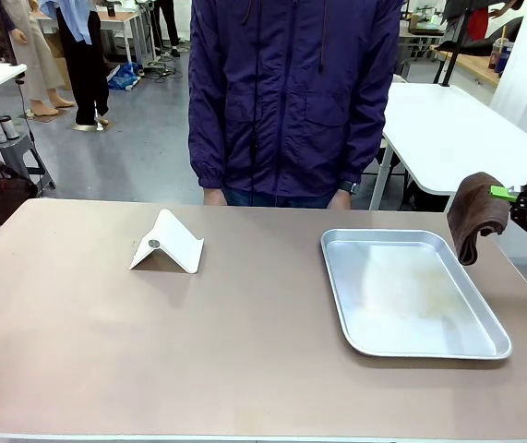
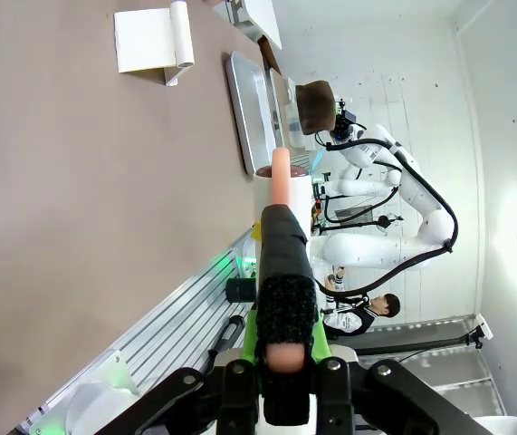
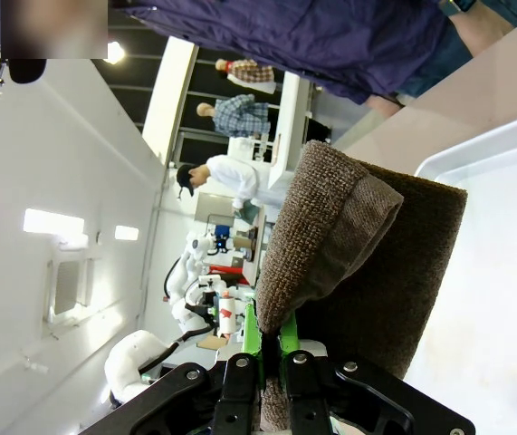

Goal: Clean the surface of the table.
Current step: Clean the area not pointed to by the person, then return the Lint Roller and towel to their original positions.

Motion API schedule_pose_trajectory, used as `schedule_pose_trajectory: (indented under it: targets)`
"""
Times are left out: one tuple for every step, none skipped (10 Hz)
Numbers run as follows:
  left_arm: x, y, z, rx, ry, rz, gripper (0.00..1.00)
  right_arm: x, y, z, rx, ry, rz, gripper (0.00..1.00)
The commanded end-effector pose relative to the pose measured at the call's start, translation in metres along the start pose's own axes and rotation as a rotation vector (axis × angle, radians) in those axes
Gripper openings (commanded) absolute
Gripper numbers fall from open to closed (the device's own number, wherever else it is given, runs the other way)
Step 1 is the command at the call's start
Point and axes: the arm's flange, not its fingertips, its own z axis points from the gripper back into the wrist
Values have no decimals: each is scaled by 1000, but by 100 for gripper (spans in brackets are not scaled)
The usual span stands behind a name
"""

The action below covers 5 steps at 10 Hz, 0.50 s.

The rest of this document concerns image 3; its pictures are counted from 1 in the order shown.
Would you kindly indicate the person's blue jeans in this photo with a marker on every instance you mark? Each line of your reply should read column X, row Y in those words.
column 439, row 63

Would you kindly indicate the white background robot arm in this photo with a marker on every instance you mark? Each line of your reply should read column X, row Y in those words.
column 194, row 244

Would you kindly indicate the worker in white coat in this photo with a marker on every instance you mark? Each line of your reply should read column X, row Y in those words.
column 235, row 176

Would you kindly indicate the person in purple jacket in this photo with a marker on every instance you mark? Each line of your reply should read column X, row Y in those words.
column 308, row 36

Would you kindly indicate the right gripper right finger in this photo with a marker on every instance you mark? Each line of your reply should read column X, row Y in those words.
column 305, row 389

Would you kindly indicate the person's left hand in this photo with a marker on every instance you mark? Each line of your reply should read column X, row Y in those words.
column 484, row 34

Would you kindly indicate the brown towel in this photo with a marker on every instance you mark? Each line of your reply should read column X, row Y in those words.
column 376, row 272

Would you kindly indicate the round bright ceiling lamp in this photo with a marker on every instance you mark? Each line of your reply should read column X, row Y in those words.
column 114, row 52

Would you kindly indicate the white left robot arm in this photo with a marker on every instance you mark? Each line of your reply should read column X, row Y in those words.
column 133, row 362

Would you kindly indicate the ceiling air conditioner vent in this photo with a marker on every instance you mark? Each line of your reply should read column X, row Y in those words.
column 70, row 285

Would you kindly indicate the mannequin in blue plaid shirt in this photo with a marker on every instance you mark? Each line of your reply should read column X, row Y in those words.
column 240, row 115

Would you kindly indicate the large ceiling light panel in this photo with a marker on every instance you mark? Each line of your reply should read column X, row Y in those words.
column 54, row 222

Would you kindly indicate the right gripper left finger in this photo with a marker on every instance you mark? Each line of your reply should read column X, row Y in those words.
column 240, row 385

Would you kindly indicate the silver metal tray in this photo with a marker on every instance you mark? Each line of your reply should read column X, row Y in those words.
column 502, row 272

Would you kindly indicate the mannequin in beige plaid shirt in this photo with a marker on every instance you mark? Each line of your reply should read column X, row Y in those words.
column 251, row 72

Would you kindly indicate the person's blurred head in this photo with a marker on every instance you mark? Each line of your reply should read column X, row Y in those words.
column 54, row 27

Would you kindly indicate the small ceiling light panel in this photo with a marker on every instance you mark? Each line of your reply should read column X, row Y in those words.
column 127, row 233

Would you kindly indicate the white counter partition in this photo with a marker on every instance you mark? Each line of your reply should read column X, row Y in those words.
column 292, row 136

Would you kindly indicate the dark wristwatch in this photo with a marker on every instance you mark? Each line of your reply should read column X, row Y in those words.
column 457, row 5

